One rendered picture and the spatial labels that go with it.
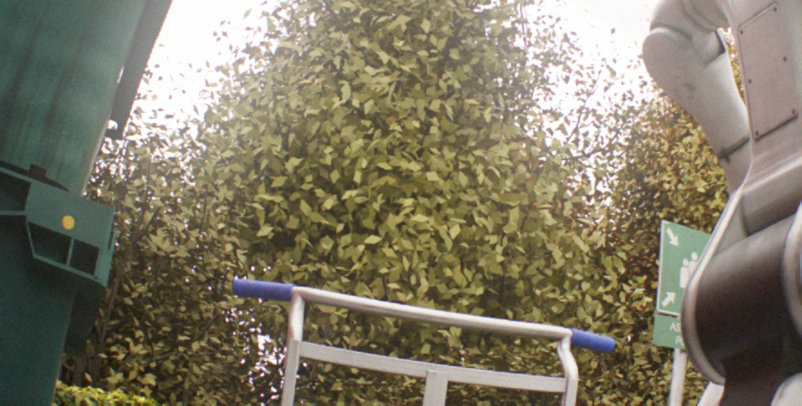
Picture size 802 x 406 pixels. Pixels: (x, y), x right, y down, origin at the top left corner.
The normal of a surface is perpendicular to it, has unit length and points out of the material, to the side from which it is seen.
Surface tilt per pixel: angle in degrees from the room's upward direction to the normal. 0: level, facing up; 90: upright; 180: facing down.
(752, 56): 96
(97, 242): 90
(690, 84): 150
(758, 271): 85
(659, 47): 127
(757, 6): 96
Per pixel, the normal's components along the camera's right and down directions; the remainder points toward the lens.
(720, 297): -0.90, -0.19
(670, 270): 0.40, -0.33
